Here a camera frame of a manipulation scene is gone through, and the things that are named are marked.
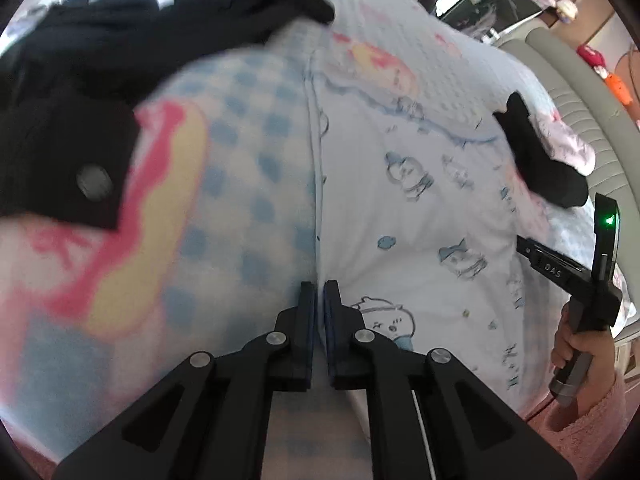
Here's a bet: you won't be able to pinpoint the person's right hand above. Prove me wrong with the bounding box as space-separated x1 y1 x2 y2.
550 306 616 370

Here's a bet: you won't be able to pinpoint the cartoon print pajama pants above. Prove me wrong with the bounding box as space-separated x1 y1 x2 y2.
265 50 567 480

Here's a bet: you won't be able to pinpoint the black jacket with white lettering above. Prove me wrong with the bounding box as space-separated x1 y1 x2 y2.
0 0 336 232

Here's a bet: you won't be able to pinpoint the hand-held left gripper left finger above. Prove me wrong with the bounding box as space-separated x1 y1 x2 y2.
52 281 318 480

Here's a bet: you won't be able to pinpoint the person's right forearm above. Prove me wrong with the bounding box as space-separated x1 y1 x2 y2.
545 350 632 467

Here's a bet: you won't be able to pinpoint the blue checkered cartoon blanket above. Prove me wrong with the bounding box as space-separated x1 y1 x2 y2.
0 0 627 463

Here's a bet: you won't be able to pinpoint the grey padded headboard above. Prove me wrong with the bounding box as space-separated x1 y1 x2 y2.
500 27 640 347

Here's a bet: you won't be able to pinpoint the red plush toy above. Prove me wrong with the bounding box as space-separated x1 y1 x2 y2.
576 44 609 69

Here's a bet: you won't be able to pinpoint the orange plush toy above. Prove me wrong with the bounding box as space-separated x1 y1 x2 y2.
602 70 632 104

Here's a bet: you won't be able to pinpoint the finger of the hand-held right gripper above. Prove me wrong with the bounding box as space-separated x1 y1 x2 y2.
516 236 544 269

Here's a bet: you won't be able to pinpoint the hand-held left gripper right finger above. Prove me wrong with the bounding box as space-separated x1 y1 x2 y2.
324 280 576 480

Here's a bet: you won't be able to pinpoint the folded black garment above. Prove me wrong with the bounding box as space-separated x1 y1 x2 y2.
492 91 590 210

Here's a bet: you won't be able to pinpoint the folded pink printed garment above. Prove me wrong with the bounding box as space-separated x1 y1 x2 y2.
530 110 596 177

